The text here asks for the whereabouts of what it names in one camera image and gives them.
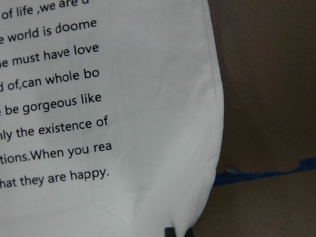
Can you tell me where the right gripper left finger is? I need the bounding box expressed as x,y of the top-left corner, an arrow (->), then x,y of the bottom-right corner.
164,227 -> 175,237

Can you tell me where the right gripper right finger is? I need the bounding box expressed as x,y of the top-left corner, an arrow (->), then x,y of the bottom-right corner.
184,228 -> 194,237

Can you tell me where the white long-sleeve printed shirt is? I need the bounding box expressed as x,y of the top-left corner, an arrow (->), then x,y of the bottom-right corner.
0,0 -> 224,237

